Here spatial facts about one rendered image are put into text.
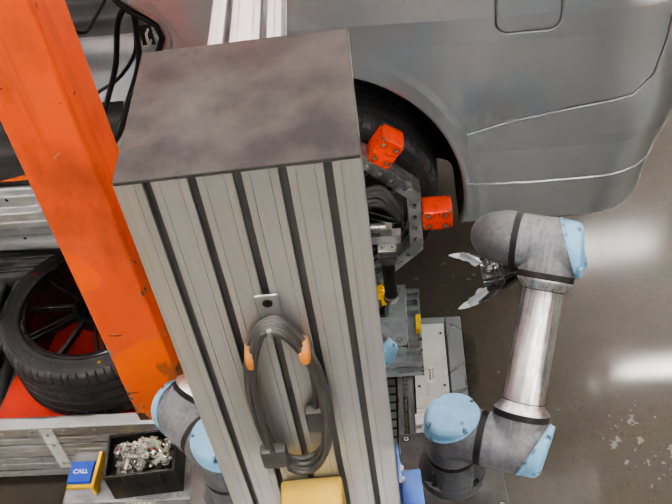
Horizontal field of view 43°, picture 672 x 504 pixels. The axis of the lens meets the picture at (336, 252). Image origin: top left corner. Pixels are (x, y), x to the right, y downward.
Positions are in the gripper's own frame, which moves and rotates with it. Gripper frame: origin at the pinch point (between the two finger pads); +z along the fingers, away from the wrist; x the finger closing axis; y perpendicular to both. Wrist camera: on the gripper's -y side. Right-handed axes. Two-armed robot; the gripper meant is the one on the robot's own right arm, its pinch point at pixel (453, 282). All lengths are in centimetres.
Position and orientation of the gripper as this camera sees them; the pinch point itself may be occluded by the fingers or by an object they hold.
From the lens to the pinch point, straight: 233.1
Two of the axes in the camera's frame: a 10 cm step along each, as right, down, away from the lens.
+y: -2.7, -2.4, -9.3
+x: 1.3, 9.5, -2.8
